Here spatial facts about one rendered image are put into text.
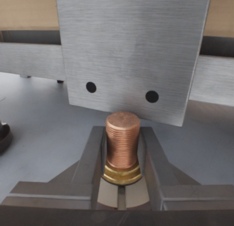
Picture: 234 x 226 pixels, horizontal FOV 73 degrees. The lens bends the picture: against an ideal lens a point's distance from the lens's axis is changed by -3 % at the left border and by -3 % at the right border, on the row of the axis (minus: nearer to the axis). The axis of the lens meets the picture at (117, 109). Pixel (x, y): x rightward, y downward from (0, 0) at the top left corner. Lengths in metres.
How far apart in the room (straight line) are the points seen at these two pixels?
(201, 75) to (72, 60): 0.13
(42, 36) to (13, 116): 0.22
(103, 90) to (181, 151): 0.20
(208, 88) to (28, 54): 0.25
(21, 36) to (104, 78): 0.23
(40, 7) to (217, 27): 0.25
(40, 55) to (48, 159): 0.16
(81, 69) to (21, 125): 0.27
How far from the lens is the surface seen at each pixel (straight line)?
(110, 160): 0.16
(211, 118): 0.45
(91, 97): 0.17
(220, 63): 0.19
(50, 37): 0.31
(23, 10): 0.34
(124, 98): 0.15
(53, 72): 0.26
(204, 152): 0.33
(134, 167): 0.16
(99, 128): 0.15
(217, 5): 0.23
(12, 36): 0.38
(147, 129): 0.15
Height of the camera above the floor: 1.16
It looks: 28 degrees up
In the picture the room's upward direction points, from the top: 179 degrees counter-clockwise
